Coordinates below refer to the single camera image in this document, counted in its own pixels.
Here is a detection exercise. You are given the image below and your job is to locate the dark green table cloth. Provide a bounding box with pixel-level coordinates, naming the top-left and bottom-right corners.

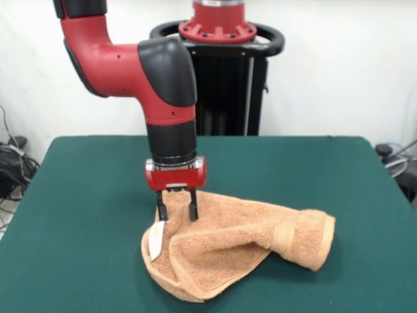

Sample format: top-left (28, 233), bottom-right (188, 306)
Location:
top-left (0, 135), bottom-right (417, 313)

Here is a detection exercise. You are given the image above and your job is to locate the tan terry towel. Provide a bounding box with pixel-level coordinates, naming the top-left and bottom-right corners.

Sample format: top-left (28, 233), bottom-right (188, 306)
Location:
top-left (140, 190), bottom-right (336, 294)

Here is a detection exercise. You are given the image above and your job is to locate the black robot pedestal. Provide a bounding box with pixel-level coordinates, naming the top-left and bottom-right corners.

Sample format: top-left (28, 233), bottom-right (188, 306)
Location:
top-left (149, 20), bottom-right (286, 137)

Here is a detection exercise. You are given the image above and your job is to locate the white ring stand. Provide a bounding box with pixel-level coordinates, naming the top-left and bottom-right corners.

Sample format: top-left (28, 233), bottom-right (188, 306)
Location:
top-left (384, 155), bottom-right (409, 179)

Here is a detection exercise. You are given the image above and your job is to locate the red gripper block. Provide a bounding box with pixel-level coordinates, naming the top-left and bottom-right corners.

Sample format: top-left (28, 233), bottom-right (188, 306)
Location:
top-left (145, 156), bottom-right (208, 222)

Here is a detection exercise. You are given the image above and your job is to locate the black floor object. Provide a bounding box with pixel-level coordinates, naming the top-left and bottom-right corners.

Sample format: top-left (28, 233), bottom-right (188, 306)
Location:
top-left (397, 169), bottom-right (417, 203)

